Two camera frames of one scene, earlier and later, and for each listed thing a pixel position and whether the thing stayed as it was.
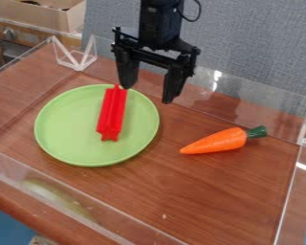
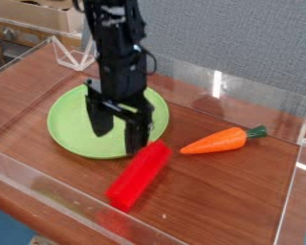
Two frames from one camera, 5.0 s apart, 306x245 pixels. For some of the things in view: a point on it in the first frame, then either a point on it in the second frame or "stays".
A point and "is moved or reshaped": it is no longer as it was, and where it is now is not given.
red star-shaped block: x=112 y=112 is moved or reshaped
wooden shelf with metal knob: x=28 y=34 stays
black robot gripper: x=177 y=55 → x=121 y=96
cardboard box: x=63 y=15 stays
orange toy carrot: x=228 y=141 stays
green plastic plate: x=67 y=127 is moved or reshaped
